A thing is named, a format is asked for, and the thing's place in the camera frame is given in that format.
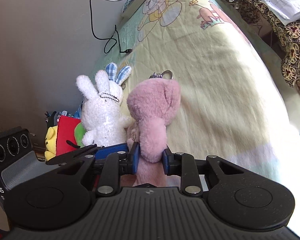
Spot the pink bear plush toy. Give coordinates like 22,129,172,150
121,73,181,187

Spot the floral brown table cloth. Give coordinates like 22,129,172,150
226,0,300,89

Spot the white rabbit plush toy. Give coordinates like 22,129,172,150
76,62,133,147

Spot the green plush toy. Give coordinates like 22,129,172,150
66,122,86,148

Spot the red fabric storage box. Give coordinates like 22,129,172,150
56,116,81,156

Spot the black charging cable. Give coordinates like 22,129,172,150
89,0,134,55

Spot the black device with dials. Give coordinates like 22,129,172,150
0,126,43,205

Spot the yellow tiger plush toy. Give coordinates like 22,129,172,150
44,126,58,161

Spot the pile of patterned clothes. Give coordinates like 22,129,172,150
45,101,83,128

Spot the cartoon bear bed sheet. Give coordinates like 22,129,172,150
77,0,300,188

